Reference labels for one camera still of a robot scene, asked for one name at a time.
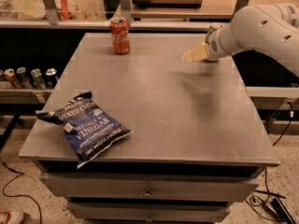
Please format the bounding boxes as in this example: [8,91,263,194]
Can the black cable on left floor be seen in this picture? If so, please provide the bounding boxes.
[0,158,43,224]

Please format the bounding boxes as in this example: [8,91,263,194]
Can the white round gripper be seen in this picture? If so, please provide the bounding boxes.
[181,24,242,63]

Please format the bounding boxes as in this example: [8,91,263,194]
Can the orange can on shelf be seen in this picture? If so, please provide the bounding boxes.
[4,68,21,89]

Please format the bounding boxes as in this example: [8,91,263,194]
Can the green can on shelf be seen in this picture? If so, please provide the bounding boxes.
[31,68,46,90]

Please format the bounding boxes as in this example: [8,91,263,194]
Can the upper grey drawer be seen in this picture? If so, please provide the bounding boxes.
[40,173,258,203]

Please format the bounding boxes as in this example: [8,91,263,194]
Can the white orange shoe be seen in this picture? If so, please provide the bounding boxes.
[0,211,25,224]

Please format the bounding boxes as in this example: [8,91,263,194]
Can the red coca-cola can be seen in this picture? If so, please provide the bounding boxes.
[110,16,130,54]

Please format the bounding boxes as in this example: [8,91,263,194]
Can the orange white plastic bag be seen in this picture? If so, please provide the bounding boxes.
[54,0,87,21]

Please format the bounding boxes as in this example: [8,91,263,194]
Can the blue can on shelf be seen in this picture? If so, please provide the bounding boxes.
[17,67,32,89]

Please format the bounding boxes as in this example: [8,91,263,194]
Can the green white 7up can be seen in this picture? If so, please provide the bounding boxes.
[206,23,222,62]

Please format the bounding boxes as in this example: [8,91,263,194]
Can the lower grey drawer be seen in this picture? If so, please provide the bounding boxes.
[67,203,231,223]

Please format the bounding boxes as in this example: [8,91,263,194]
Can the black cable on right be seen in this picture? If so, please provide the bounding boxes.
[246,110,295,223]

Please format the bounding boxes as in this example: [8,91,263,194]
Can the blue potato chip bag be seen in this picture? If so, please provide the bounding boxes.
[36,91,132,168]

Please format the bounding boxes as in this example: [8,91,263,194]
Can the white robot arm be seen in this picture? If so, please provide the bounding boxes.
[182,3,299,76]

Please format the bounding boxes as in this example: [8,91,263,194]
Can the black power strip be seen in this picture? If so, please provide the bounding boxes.
[263,198,296,224]

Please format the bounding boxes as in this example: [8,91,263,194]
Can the dark can on shelf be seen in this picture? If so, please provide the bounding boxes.
[46,68,59,88]

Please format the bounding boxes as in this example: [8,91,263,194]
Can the grey drawer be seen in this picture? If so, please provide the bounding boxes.
[40,173,258,203]
[67,203,231,223]

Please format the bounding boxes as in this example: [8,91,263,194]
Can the grey drawer cabinet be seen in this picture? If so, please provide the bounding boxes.
[21,34,278,224]

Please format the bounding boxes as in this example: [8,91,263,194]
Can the low grey shelf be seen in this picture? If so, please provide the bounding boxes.
[0,81,52,105]

